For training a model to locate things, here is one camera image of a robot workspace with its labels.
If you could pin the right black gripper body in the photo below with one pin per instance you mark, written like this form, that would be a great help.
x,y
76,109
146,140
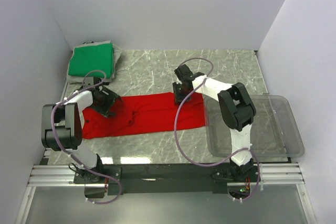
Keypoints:
x,y
179,94

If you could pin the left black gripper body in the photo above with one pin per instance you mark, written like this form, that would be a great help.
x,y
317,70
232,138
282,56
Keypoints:
x,y
105,102

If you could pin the red t shirt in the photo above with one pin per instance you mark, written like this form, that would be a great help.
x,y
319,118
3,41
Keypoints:
x,y
133,115

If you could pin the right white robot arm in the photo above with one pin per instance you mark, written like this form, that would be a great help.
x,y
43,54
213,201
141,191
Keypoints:
x,y
237,110

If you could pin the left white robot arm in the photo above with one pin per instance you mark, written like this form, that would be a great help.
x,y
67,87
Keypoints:
x,y
61,127

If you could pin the folded green t shirt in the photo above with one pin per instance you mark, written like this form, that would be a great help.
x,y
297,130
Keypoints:
x,y
90,57

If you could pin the black base beam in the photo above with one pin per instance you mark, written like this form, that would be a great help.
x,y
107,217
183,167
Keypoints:
x,y
164,178

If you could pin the clear plastic bin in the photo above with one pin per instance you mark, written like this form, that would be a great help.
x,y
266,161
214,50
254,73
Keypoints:
x,y
274,133

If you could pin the aluminium rail frame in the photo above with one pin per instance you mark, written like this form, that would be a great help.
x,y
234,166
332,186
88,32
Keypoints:
x,y
51,197

